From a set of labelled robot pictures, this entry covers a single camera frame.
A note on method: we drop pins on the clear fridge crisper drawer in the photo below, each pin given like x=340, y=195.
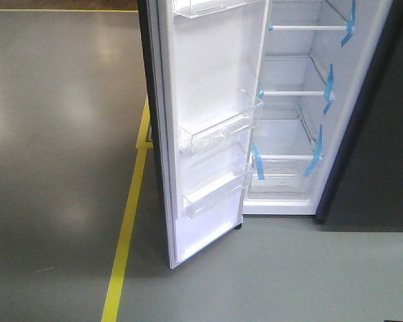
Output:
x=284, y=178

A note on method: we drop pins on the dark grey fridge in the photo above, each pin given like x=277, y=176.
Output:
x=359, y=181

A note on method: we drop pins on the blue tape strip middle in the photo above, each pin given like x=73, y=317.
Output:
x=328, y=89

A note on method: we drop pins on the clear door bin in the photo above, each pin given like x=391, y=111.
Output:
x=199, y=138
x=216, y=187
x=197, y=8

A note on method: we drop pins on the blue tape strip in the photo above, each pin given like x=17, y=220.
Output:
x=258, y=162
x=328, y=89
x=350, y=24
x=317, y=155

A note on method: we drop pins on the clear upper door bin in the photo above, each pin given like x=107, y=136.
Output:
x=197, y=8

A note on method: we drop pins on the fridge door white interior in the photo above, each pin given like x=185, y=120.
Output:
x=202, y=61

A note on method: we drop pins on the clear lower door bin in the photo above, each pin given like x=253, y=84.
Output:
x=216, y=187

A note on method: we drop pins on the blue tape strip left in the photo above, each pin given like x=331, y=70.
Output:
x=258, y=162

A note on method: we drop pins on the blue tape strip top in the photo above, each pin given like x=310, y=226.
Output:
x=350, y=24

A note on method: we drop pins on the clear middle door bin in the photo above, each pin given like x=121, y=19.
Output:
x=199, y=138

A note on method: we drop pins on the blue tape strip lower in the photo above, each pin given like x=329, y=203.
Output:
x=317, y=155

